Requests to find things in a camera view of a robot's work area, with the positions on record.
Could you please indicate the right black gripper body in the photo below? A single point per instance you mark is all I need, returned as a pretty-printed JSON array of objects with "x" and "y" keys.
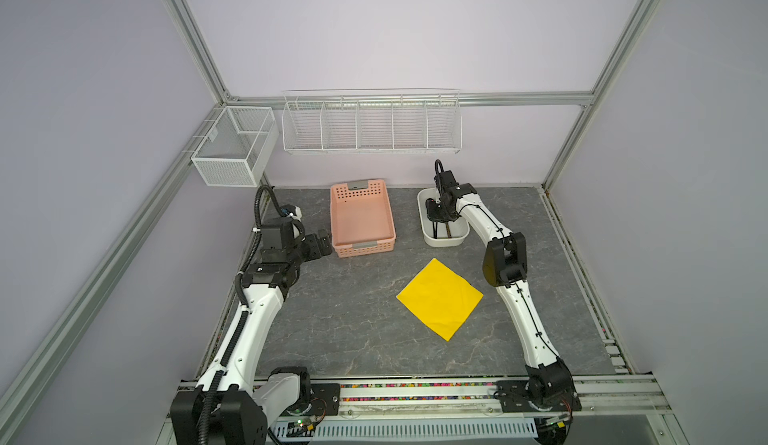
[{"x": 436, "y": 211}]

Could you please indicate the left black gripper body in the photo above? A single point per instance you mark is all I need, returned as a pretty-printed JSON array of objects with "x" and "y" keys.
[{"x": 309, "y": 249}]

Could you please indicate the white oval tray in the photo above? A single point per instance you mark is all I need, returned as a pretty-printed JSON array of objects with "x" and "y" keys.
[{"x": 434, "y": 234}]

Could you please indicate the yellow paper napkin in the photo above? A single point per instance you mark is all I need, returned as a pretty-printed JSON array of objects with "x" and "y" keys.
[{"x": 440, "y": 299}]

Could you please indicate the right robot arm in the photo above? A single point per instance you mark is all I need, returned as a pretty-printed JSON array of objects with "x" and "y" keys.
[{"x": 505, "y": 267}]

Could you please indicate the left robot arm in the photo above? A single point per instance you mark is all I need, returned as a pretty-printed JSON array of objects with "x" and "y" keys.
[{"x": 225, "y": 407}]

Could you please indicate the pink plastic basket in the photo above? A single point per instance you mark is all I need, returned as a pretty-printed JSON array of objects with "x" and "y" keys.
[{"x": 361, "y": 218}]

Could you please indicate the white wire wall shelf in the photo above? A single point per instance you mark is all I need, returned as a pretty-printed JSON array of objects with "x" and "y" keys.
[{"x": 389, "y": 120}]

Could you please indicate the white mesh wall box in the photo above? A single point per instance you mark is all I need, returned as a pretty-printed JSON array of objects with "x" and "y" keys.
[{"x": 236, "y": 148}]

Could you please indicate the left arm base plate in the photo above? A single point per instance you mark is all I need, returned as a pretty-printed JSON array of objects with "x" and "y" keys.
[{"x": 324, "y": 400}]

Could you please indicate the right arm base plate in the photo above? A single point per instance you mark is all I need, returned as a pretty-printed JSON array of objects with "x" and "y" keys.
[{"x": 516, "y": 396}]

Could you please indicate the white vented cable duct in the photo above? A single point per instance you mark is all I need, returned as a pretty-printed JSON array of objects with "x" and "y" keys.
[{"x": 406, "y": 430}]

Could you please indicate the aluminium front rail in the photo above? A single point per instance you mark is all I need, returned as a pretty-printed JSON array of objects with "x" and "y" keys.
[{"x": 398, "y": 398}]

